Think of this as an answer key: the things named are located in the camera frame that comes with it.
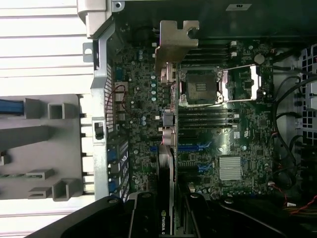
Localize silver finned chipset heatsink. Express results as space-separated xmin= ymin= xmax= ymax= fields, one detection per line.
xmin=219 ymin=156 xmax=242 ymax=180

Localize blue tipped expansion slot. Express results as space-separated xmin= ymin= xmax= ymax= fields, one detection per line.
xmin=178 ymin=162 xmax=214 ymax=174

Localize long blue expansion slot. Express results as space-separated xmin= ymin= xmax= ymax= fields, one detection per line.
xmin=150 ymin=142 xmax=213 ymax=154

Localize grey parts rack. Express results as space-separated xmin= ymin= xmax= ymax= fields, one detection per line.
xmin=0 ymin=94 xmax=84 ymax=201

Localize long black expansion slot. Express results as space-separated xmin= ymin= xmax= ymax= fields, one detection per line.
xmin=178 ymin=131 xmax=199 ymax=139

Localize green motherboard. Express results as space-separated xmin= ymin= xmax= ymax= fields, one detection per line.
xmin=108 ymin=42 xmax=278 ymax=199

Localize black RAM slot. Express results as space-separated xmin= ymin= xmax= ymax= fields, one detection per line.
xmin=183 ymin=56 xmax=237 ymax=62
xmin=184 ymin=51 xmax=237 ymax=58
xmin=198 ymin=41 xmax=237 ymax=48
xmin=187 ymin=46 xmax=237 ymax=53
xmin=178 ymin=118 xmax=240 ymax=125
xmin=178 ymin=108 xmax=240 ymax=114
xmin=178 ymin=113 xmax=240 ymax=119

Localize CPU socket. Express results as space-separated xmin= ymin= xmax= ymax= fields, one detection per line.
xmin=178 ymin=68 xmax=223 ymax=107

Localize open black PC case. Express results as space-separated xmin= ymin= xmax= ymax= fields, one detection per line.
xmin=76 ymin=0 xmax=317 ymax=238

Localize hard disk blue carrier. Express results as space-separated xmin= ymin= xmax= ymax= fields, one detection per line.
xmin=0 ymin=98 xmax=25 ymax=117

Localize metal socket cover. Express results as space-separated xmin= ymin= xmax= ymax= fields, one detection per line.
xmin=221 ymin=64 xmax=263 ymax=102

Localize red black twisted wire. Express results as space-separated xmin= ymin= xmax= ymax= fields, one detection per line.
xmin=105 ymin=84 xmax=127 ymax=117

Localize black case cable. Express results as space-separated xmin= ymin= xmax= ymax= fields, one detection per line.
xmin=276 ymin=113 xmax=302 ymax=159
xmin=274 ymin=74 xmax=317 ymax=117

